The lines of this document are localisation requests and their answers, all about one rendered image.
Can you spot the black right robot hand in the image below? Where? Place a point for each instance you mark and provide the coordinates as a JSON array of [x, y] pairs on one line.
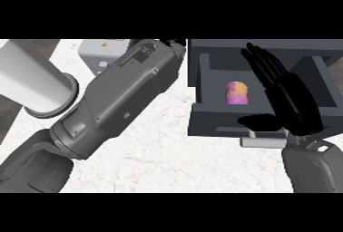
[[293, 102]]

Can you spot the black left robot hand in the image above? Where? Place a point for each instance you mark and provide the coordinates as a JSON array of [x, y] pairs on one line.
[[174, 41]]

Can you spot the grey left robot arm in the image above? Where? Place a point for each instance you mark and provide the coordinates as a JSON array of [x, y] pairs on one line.
[[120, 96]]

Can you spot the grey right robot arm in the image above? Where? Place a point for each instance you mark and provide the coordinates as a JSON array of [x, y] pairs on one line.
[[315, 169]]

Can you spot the pink and orange can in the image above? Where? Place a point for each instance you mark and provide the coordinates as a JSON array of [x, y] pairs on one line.
[[236, 93]]

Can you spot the dark grey open drawer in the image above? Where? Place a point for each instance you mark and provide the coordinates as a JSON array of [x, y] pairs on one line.
[[223, 66]]

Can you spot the dark grey drawer front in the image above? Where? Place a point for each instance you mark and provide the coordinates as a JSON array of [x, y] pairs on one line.
[[214, 120]]

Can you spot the pale grey box appliance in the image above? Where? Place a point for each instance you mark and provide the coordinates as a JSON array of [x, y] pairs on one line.
[[99, 56]]

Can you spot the white cylinder with grey rim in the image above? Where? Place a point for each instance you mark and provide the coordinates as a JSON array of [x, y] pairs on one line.
[[31, 81]]

